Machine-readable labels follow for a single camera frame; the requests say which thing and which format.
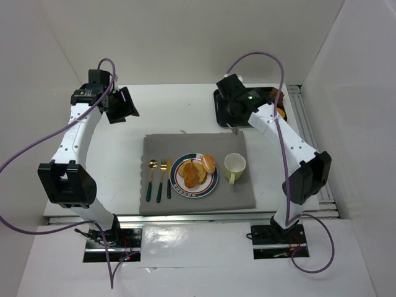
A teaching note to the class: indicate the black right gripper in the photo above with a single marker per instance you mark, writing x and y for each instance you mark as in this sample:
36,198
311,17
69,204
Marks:
234,127

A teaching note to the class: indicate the white plate green red rim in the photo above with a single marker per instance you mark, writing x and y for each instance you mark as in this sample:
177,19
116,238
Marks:
199,191

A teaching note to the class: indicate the gold spoon green handle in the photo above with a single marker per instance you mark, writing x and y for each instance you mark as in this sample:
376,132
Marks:
153,165

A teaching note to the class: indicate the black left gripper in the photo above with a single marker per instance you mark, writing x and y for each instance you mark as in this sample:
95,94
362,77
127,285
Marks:
122,105

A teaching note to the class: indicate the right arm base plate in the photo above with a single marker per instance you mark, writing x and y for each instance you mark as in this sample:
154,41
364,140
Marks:
266,245

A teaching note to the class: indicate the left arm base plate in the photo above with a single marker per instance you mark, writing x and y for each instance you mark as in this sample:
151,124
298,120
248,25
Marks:
127,248

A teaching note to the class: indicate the gold fork green handle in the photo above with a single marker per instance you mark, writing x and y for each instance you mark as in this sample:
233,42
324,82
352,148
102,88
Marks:
163,169

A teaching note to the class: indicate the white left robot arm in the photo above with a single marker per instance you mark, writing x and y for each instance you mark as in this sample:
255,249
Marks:
64,177

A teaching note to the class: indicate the gold knife green handle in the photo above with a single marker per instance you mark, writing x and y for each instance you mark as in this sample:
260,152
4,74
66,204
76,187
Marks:
168,187

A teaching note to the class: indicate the orange round bun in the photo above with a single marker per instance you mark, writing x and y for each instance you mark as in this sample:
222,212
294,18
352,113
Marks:
191,175

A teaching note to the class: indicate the small orange bread roll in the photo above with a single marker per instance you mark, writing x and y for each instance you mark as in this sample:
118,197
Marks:
208,163

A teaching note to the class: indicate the metal tongs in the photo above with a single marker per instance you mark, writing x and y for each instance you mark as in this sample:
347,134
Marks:
235,130

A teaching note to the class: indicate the orange donut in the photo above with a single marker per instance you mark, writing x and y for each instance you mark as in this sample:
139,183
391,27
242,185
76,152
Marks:
281,113

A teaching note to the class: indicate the toast bread slice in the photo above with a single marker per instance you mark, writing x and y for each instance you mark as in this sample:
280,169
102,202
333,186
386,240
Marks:
202,172

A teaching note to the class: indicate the grey cloth placemat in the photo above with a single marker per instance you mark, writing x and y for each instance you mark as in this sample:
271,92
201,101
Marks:
218,145

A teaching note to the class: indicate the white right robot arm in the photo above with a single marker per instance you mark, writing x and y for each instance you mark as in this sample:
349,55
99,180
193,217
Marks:
307,170

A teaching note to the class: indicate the light green mug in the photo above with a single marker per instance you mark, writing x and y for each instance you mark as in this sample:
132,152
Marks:
234,166

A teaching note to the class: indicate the black rectangular tray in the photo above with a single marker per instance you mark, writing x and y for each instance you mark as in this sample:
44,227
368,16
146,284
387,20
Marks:
217,102

